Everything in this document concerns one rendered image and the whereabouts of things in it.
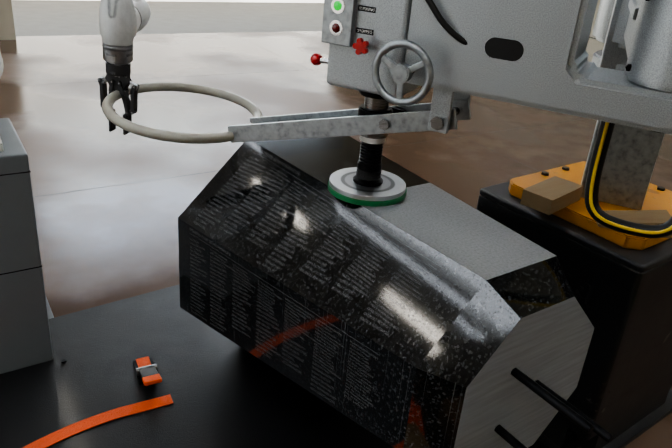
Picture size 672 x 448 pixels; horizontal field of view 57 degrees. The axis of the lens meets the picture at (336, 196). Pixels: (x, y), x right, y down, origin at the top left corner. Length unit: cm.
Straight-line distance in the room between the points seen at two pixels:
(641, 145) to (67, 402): 199
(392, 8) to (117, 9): 89
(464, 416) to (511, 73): 75
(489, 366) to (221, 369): 122
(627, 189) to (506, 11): 91
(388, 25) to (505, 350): 77
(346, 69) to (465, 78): 30
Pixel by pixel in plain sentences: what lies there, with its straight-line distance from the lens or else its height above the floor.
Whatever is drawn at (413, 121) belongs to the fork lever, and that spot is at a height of 109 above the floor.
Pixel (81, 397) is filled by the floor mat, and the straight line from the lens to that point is 233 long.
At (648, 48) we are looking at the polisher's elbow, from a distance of 141.
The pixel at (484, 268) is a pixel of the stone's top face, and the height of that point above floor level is 85.
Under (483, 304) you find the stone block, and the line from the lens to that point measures 138.
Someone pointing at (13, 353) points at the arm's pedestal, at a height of 8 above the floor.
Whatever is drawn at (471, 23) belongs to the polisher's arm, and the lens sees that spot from 143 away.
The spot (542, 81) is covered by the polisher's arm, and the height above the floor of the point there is 125.
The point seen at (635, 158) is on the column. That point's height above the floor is 94.
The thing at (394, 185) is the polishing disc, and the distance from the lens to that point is 172.
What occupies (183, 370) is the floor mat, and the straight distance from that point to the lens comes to 238.
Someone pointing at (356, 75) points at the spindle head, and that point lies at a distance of 154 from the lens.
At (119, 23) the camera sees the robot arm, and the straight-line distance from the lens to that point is 202.
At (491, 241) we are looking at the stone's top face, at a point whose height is 85.
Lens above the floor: 152
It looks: 24 degrees down
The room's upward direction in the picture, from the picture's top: 5 degrees clockwise
